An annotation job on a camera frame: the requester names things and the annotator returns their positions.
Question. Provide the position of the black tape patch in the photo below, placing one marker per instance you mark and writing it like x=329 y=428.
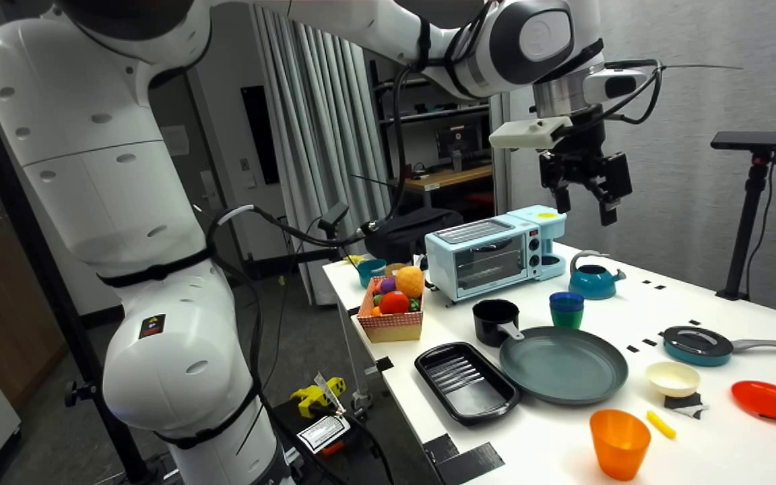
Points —
x=441 y=447
x=473 y=463

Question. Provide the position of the small orange-red plate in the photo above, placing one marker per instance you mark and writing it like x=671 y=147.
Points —
x=769 y=403

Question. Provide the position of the wooden crate with toys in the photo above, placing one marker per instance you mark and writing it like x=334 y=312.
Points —
x=391 y=327

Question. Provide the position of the black shelving rack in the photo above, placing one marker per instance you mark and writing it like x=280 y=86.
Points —
x=442 y=116

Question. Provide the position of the purple plush fruit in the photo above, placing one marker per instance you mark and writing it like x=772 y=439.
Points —
x=387 y=284

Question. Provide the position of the grey curtain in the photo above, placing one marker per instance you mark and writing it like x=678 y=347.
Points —
x=701 y=225

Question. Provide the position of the yellow toy fry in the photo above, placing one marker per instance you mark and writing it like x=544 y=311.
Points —
x=662 y=424

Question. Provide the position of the yellow clamp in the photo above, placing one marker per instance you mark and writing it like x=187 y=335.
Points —
x=317 y=396

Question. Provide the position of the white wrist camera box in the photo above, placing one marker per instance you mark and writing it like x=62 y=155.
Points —
x=526 y=133

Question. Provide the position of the white pleated curtain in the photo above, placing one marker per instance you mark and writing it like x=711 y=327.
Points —
x=317 y=136

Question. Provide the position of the small black display box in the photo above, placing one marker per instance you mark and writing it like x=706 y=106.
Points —
x=323 y=431

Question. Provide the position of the large grey-blue round plate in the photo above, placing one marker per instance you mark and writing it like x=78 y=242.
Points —
x=567 y=368

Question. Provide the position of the black ridged grill tray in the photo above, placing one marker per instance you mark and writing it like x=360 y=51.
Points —
x=466 y=381

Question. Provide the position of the small teal cup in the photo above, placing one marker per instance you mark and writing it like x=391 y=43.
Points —
x=369 y=269

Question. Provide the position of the red plush fruit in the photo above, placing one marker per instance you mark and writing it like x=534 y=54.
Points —
x=394 y=302

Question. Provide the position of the teal toy kettle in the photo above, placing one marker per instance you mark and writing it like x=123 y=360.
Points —
x=593 y=281

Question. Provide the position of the small black block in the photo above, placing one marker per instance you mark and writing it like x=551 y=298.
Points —
x=680 y=403

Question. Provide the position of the small teal frying pan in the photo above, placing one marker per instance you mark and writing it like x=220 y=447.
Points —
x=695 y=346

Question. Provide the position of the orange plush fruit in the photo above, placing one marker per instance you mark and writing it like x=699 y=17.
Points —
x=410 y=281

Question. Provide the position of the translucent orange plastic cup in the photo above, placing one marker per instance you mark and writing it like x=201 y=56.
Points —
x=621 y=444

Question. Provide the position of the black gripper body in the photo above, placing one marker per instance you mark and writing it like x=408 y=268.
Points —
x=586 y=156

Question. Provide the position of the cream plastic bowl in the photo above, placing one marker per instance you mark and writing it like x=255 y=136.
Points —
x=674 y=378

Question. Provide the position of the light blue toaster oven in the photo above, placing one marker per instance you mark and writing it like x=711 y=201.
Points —
x=485 y=256

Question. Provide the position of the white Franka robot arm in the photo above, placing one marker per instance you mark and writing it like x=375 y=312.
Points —
x=119 y=162

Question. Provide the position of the small black pot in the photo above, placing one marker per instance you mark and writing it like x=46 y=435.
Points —
x=493 y=322

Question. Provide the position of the stacked blue green cups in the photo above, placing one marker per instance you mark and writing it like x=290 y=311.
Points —
x=567 y=311

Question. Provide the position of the black bag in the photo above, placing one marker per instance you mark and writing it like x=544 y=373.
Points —
x=404 y=233

